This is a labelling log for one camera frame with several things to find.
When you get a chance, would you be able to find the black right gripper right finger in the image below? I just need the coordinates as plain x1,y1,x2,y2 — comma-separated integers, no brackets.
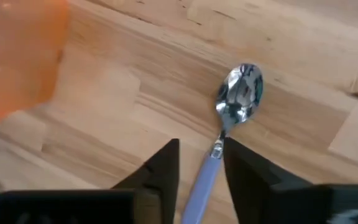
223,136,358,224

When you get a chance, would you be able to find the silver spoon lavender handle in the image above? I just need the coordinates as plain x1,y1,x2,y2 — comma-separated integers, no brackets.
180,63,264,224

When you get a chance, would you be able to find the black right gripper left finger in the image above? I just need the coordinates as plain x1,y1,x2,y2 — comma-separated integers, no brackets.
0,138,180,224

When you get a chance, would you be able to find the orange translucent plastic bin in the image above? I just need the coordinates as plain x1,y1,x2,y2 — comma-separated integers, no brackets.
0,0,71,124

